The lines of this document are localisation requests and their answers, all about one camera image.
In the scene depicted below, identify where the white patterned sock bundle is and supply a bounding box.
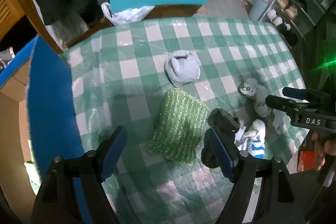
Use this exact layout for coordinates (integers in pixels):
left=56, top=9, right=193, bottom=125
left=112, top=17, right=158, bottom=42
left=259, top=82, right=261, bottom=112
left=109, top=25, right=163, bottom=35
left=237, top=77, right=285, bottom=134

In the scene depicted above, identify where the white blue striped sock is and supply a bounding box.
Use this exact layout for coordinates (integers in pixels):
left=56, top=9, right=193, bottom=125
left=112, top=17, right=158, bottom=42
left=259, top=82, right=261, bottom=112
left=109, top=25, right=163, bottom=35
left=234, top=119, right=266, bottom=159

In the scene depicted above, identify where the dark grey sock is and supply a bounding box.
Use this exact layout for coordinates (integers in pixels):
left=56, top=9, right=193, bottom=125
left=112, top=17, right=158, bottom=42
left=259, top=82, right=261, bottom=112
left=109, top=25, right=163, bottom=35
left=201, top=108, right=240, bottom=168

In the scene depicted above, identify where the light grey sock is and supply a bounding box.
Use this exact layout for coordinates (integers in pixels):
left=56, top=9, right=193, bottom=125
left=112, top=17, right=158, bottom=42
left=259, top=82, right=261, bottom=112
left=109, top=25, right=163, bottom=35
left=164, top=50, right=201, bottom=88

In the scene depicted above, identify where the green sparkly knit cloth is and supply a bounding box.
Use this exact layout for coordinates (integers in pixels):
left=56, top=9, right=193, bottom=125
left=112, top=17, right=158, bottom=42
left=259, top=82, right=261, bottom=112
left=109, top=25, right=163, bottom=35
left=147, top=89, right=210, bottom=164

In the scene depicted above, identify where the person's right hand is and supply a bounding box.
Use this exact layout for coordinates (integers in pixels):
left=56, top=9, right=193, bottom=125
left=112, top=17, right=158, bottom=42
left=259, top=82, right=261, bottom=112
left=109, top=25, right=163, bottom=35
left=311, top=131, right=336, bottom=170

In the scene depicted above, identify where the red packet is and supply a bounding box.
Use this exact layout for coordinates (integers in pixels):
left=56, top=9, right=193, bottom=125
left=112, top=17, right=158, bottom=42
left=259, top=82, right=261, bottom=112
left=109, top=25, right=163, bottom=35
left=297, top=147, right=315, bottom=172

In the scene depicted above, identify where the cardboard box blue rim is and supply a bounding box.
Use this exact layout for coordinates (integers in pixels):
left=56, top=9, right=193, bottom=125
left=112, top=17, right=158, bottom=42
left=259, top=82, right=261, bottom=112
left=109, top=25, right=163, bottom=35
left=1, top=36, right=92, bottom=223

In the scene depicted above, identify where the shoe rack with shoes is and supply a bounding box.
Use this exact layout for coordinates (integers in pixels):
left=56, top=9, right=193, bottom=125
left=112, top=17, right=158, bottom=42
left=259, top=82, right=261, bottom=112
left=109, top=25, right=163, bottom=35
left=259, top=0, right=334, bottom=47

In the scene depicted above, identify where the green white checkered tablecloth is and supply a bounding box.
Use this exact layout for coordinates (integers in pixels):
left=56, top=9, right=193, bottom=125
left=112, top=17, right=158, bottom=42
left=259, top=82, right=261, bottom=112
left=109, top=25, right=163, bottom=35
left=63, top=18, right=305, bottom=223

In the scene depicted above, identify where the white plastic bag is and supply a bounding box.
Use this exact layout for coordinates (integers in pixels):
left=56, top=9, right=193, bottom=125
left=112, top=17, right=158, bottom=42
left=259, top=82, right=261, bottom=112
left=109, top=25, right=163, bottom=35
left=101, top=2, right=154, bottom=26

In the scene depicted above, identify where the wooden louvered cabinet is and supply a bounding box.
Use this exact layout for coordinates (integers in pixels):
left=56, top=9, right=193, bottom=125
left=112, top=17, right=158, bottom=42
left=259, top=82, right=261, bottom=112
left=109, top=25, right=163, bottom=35
left=1, top=0, right=64, bottom=54

